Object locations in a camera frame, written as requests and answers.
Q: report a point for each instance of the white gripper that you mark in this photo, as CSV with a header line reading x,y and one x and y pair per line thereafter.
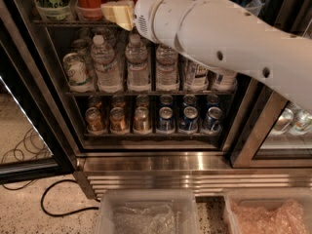
x,y
144,13

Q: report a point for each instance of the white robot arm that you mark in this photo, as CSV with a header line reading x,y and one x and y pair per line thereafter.
x,y
220,33

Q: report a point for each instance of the green white can middle shelf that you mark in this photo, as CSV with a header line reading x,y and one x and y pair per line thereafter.
x,y
79,79

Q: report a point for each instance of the middle gold can front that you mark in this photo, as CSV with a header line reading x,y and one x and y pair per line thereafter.
x,y
118,122

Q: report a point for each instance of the gold can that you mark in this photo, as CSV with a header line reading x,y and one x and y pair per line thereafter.
x,y
118,122
142,120
95,121

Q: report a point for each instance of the left gold can front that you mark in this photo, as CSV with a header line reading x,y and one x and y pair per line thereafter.
x,y
95,121

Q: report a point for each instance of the right gold can front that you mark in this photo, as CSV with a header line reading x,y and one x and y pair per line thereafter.
x,y
142,120

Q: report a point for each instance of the left blue can front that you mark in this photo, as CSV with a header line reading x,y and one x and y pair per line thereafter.
x,y
165,120

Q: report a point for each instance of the middle blue can front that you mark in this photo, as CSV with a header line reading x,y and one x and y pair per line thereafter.
x,y
188,119

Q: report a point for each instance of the right blue can front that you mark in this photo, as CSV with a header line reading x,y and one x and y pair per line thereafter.
x,y
211,122

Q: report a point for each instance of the open glass fridge door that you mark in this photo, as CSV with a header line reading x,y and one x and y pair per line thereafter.
x,y
33,107

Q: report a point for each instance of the silver can right fridge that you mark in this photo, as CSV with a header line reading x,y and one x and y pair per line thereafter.
x,y
301,123

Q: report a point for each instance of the left clear water bottle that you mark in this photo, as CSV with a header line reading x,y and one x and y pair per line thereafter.
x,y
109,77

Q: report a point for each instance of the clear water bottle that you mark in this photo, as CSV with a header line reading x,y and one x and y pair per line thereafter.
x,y
138,70
166,69
109,77

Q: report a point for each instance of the right clear water bottle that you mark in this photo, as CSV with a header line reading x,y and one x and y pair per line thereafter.
x,y
166,69

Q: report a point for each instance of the middle clear water bottle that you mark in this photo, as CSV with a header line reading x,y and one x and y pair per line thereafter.
x,y
138,70

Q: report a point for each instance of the left brown tea bottle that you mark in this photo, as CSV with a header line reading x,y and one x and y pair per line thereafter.
x,y
195,77

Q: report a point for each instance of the brown tea bottle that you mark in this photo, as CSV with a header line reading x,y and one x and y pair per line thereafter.
x,y
224,81
195,77

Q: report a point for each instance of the right brown tea bottle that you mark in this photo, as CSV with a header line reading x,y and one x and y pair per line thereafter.
x,y
224,81

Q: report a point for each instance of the left clear plastic bin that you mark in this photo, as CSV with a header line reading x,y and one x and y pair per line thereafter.
x,y
181,200

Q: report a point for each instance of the clear bubble wrap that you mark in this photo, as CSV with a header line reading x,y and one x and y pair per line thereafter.
x,y
159,219

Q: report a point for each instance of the pink bubble wrap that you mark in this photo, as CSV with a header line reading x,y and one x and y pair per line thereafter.
x,y
287,219

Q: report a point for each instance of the top wire shelf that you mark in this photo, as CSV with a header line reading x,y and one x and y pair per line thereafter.
x,y
74,23

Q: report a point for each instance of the wire shelf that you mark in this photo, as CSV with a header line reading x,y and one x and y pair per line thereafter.
x,y
151,93
74,23

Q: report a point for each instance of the middle wire shelf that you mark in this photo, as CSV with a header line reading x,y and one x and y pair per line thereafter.
x,y
151,93

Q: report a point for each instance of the stainless steel fridge frame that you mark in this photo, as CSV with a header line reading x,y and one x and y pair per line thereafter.
x,y
252,149

